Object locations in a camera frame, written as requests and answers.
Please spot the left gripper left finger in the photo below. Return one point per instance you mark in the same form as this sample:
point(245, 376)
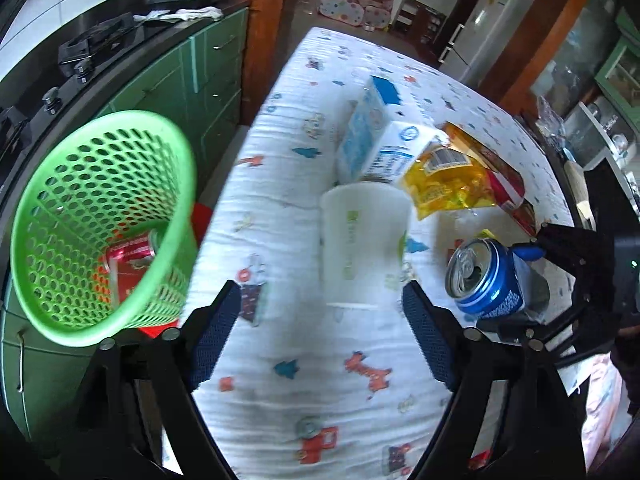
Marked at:
point(209, 330)

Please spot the red yellow drink carton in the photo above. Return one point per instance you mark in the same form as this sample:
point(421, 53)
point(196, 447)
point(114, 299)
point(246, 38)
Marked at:
point(499, 184)

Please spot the green perforated plastic basket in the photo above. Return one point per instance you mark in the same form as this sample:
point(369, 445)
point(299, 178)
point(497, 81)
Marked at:
point(122, 169)

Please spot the white patterned tablecloth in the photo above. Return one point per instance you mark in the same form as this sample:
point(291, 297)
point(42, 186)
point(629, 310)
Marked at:
point(321, 376)

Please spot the green kitchen cabinet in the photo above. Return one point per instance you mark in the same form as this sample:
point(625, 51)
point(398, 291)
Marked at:
point(189, 73)

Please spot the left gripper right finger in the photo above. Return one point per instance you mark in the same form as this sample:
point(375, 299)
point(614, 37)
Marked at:
point(428, 325)

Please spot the white rag on counter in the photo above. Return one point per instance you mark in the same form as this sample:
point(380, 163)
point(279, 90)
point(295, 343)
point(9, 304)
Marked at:
point(181, 15)

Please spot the polka dot play tent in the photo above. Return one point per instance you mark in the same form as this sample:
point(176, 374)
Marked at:
point(357, 13)

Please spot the blue soda can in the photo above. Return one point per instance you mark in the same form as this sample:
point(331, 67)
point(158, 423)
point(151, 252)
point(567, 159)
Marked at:
point(486, 280)

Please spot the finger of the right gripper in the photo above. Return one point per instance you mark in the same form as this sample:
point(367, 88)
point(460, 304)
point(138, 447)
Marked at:
point(529, 251)

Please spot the glass display cabinet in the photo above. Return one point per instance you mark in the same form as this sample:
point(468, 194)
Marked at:
point(590, 88)

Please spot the white refrigerator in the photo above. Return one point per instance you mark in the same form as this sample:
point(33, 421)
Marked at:
point(476, 45)

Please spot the blue white milk carton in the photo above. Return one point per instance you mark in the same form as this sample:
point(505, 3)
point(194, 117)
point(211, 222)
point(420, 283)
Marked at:
point(385, 135)

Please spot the yellow plastic snack bag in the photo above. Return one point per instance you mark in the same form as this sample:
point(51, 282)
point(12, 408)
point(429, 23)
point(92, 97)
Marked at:
point(446, 179)

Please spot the black gas stove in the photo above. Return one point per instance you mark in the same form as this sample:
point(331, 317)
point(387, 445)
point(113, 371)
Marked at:
point(93, 36)

